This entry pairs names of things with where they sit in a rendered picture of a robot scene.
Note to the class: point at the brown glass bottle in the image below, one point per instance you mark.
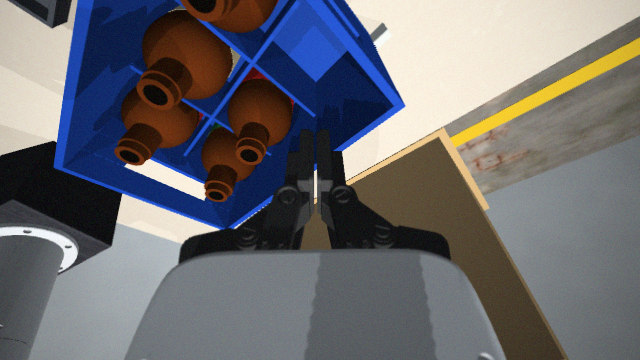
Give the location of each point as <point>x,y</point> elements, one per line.
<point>219,159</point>
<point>184,59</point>

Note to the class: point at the orange bottle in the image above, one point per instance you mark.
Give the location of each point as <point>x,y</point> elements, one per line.
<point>149,128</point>
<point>235,16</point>
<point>261,113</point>

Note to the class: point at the dark blue crate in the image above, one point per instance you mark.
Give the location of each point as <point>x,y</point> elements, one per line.
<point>314,62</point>

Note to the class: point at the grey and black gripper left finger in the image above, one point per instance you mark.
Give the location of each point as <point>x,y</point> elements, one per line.
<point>277,226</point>

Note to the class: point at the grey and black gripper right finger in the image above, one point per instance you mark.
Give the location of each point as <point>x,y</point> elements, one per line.
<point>353,225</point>

